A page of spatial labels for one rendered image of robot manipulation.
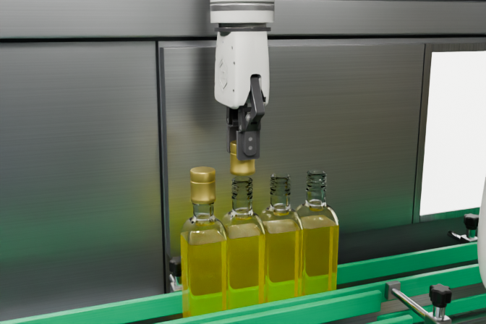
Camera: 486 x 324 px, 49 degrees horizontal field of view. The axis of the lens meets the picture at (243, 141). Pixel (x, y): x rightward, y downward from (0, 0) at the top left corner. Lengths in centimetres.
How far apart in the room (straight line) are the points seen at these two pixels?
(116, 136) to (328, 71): 36
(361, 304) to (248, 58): 40
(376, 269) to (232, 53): 47
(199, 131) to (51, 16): 27
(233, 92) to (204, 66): 16
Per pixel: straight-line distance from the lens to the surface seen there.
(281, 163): 90
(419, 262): 100
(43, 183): 86
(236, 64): 67
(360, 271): 94
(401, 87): 99
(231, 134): 75
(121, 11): 81
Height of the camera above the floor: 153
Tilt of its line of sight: 13 degrees down
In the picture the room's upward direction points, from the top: straight up
